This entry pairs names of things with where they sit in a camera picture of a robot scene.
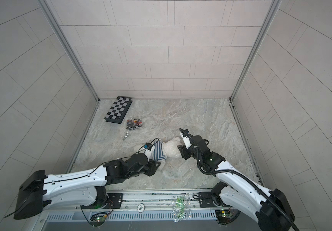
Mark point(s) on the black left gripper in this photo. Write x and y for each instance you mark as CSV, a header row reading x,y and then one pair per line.
x,y
152,167

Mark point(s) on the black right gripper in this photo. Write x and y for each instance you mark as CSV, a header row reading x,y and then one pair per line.
x,y
183,151

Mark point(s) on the white teddy bear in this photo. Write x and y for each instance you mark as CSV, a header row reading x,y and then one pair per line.
x,y
169,147

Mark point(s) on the blue white striped shirt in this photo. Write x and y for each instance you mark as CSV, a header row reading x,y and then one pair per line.
x,y
157,152

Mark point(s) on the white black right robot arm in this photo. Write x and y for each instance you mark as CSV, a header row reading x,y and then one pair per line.
x,y
269,208

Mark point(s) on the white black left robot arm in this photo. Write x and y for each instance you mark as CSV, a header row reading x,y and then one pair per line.
x,y
85,188

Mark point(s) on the clear bag of toy bricks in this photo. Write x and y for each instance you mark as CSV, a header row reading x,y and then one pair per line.
x,y
133,124

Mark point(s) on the clear bag of green parts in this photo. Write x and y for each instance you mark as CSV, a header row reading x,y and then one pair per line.
x,y
181,208

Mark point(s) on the folded black white chessboard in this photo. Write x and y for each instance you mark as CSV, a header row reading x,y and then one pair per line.
x,y
118,110

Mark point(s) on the right green circuit board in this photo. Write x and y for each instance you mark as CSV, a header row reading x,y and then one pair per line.
x,y
223,217

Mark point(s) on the green circuit board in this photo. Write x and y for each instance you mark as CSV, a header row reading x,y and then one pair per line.
x,y
99,218
223,217

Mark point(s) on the left green circuit board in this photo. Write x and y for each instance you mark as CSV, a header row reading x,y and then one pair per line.
x,y
99,218

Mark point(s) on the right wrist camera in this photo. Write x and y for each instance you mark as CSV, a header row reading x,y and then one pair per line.
x,y
186,140

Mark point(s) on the aluminium corner post right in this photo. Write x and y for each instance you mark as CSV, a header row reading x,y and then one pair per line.
x,y
260,37

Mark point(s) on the aluminium corner post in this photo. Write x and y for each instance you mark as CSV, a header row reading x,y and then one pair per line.
x,y
67,47
260,37

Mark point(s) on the aluminium corner post left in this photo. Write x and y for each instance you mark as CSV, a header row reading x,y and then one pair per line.
x,y
67,47

